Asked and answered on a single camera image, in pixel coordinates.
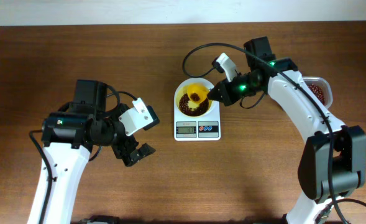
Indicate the red beans in bowl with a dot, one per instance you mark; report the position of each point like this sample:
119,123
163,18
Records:
186,108

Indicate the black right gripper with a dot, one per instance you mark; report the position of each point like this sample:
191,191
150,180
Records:
229,97

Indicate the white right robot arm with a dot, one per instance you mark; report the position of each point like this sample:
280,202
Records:
333,163

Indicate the white digital kitchen scale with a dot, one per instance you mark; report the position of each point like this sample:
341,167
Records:
203,128

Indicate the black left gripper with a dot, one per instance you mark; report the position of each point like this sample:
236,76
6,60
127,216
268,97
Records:
122,152

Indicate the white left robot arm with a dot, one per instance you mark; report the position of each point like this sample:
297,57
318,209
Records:
68,138

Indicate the yellow plastic measuring scoop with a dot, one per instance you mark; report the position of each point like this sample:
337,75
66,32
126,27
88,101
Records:
197,92

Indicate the clear plastic bean container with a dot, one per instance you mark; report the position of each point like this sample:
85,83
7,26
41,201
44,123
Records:
325,87

